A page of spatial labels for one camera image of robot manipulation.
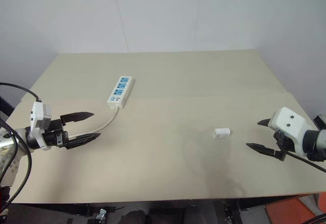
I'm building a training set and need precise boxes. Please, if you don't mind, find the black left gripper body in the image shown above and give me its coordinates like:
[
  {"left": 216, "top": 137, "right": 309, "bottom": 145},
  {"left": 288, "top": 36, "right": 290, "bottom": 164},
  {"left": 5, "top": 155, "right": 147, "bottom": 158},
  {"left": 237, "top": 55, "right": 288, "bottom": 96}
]
[{"left": 41, "top": 118, "right": 70, "bottom": 150}]

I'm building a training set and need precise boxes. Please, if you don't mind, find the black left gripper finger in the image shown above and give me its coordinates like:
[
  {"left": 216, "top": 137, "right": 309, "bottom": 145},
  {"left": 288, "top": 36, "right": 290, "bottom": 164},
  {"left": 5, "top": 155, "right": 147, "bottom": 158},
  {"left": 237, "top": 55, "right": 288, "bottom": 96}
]
[
  {"left": 66, "top": 132, "right": 102, "bottom": 150},
  {"left": 60, "top": 111, "right": 95, "bottom": 124}
]

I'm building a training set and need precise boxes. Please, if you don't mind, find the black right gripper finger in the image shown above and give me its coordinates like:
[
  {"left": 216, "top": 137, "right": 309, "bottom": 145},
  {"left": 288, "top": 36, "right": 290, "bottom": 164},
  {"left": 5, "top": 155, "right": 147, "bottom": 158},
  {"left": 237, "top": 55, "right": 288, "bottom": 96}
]
[
  {"left": 246, "top": 143, "right": 279, "bottom": 159},
  {"left": 257, "top": 117, "right": 273, "bottom": 128}
]

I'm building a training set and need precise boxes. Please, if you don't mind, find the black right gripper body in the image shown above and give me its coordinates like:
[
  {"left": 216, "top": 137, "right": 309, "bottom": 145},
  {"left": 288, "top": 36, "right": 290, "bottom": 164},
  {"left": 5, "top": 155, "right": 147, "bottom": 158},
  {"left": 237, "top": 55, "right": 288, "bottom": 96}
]
[{"left": 273, "top": 130, "right": 296, "bottom": 162}]

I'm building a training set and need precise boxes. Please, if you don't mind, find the white plug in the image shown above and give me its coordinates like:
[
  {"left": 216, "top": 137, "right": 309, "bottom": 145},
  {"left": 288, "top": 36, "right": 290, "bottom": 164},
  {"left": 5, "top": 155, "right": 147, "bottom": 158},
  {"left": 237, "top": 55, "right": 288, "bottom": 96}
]
[{"left": 212, "top": 127, "right": 231, "bottom": 139}]

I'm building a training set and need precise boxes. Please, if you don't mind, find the white blue power strip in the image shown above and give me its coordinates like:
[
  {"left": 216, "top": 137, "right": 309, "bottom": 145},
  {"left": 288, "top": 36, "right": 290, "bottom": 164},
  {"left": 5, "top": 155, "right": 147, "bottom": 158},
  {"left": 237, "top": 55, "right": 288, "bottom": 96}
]
[{"left": 106, "top": 75, "right": 135, "bottom": 108}]

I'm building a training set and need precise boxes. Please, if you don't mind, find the black box with silver edge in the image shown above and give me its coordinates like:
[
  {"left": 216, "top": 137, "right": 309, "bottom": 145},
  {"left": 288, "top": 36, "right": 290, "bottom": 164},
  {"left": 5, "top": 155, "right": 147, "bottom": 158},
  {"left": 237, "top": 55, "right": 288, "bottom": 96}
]
[{"left": 312, "top": 114, "right": 326, "bottom": 131}]

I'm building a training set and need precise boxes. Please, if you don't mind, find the dark panel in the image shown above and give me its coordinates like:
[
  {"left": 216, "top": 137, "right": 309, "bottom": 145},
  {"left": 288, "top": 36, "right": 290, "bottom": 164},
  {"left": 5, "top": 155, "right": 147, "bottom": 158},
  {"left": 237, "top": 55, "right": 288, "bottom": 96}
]
[{"left": 0, "top": 95, "right": 13, "bottom": 119}]

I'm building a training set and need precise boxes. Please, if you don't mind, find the orange floor object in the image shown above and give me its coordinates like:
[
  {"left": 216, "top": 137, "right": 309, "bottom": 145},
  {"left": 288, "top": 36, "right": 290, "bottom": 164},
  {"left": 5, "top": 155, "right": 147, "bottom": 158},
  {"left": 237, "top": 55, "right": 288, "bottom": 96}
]
[{"left": 264, "top": 194, "right": 326, "bottom": 224}]

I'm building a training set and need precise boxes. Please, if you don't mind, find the silver metal clamp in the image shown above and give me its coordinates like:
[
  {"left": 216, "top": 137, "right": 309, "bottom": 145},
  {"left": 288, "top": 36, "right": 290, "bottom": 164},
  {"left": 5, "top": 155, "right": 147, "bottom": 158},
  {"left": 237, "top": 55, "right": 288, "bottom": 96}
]
[{"left": 94, "top": 208, "right": 108, "bottom": 221}]

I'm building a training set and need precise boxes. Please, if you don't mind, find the dark rounded shape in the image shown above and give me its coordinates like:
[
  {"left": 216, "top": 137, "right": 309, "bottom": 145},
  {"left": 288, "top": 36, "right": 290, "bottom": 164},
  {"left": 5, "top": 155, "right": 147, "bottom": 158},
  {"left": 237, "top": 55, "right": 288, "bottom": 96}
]
[{"left": 119, "top": 209, "right": 154, "bottom": 224}]

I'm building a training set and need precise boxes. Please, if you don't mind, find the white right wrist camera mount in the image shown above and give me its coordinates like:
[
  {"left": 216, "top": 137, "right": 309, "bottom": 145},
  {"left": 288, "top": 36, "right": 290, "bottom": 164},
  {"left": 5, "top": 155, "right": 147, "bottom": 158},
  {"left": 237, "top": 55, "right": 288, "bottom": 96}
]
[{"left": 269, "top": 106, "right": 309, "bottom": 157}]

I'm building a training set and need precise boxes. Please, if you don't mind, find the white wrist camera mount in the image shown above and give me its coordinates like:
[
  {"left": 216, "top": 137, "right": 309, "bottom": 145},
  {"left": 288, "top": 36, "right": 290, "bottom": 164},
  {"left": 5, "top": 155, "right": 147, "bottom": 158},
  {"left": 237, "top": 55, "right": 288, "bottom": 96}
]
[
  {"left": 269, "top": 106, "right": 309, "bottom": 157},
  {"left": 29, "top": 101, "right": 53, "bottom": 151}
]

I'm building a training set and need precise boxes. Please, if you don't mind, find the white cable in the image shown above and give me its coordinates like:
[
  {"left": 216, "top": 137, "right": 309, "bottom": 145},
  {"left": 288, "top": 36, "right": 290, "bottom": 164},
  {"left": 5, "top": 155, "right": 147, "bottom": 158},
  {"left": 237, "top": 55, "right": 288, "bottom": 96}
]
[{"left": 67, "top": 105, "right": 120, "bottom": 138}]

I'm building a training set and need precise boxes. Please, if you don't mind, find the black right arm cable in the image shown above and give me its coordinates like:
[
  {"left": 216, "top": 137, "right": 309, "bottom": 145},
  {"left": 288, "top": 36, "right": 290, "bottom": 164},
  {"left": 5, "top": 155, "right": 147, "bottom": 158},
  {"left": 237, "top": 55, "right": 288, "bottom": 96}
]
[{"left": 284, "top": 150, "right": 326, "bottom": 173}]

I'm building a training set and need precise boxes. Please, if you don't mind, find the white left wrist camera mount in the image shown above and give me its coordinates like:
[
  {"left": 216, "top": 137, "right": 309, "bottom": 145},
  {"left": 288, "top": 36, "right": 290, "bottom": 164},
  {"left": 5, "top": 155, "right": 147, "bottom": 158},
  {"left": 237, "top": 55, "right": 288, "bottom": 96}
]
[{"left": 29, "top": 101, "right": 53, "bottom": 151}]

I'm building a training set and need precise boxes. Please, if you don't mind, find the black table frame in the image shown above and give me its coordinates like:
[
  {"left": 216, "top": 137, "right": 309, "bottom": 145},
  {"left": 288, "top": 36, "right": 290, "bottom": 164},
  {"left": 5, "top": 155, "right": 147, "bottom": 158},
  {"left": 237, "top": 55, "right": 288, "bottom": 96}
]
[{"left": 10, "top": 192, "right": 320, "bottom": 224}]

